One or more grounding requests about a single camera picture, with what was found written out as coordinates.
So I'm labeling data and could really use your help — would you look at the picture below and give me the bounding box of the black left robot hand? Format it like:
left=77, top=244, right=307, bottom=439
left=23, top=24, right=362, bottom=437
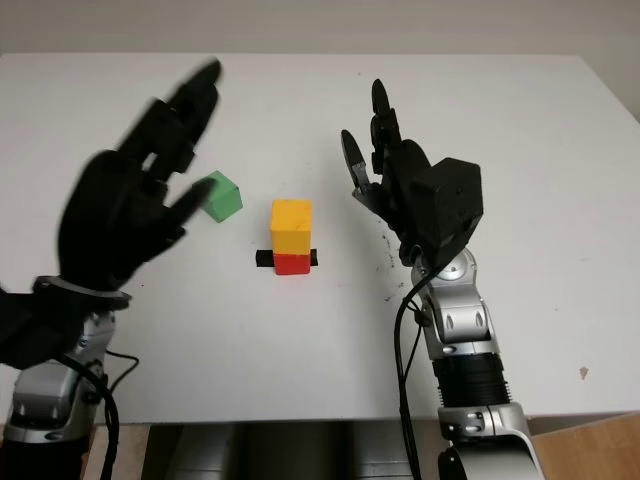
left=54, top=58, right=224, bottom=294

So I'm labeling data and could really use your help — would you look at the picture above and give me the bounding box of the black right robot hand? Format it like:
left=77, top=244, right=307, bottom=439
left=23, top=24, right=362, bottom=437
left=340, top=78, right=439, bottom=269

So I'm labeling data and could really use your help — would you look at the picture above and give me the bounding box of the yellow wooden block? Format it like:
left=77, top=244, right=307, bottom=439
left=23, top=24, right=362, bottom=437
left=269, top=198, right=314, bottom=256

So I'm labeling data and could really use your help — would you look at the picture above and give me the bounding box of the green wooden block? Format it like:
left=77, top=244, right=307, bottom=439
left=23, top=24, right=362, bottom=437
left=202, top=170, right=244, bottom=223

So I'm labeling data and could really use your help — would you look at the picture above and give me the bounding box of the red wooden block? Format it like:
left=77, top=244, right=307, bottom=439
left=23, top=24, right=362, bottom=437
left=273, top=252, right=312, bottom=277

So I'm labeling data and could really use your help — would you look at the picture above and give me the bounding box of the black tape strip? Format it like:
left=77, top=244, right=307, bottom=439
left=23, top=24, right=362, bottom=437
left=254, top=248, right=320, bottom=269

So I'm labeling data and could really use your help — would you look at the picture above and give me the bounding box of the grey robot torso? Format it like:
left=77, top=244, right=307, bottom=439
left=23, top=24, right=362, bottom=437
left=144, top=422, right=444, bottom=480

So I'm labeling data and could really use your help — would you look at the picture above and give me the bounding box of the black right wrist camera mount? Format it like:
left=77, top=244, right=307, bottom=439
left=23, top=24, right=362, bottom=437
left=409, top=157, right=485, bottom=266

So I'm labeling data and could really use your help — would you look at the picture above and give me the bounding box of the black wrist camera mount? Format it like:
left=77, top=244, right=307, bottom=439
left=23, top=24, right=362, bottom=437
left=409, top=157, right=485, bottom=266
left=0, top=276, right=134, bottom=372

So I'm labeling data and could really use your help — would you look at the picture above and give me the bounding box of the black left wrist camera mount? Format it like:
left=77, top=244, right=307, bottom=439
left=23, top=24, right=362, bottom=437
left=0, top=276, right=134, bottom=372

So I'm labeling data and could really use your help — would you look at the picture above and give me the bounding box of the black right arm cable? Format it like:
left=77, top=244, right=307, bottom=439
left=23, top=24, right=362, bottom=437
left=393, top=277, right=426, bottom=480

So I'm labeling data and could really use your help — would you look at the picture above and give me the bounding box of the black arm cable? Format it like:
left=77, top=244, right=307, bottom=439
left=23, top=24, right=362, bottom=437
left=393, top=277, right=426, bottom=480
left=64, top=349, right=140, bottom=480

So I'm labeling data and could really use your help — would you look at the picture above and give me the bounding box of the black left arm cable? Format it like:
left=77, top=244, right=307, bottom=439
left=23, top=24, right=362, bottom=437
left=64, top=349, right=140, bottom=480

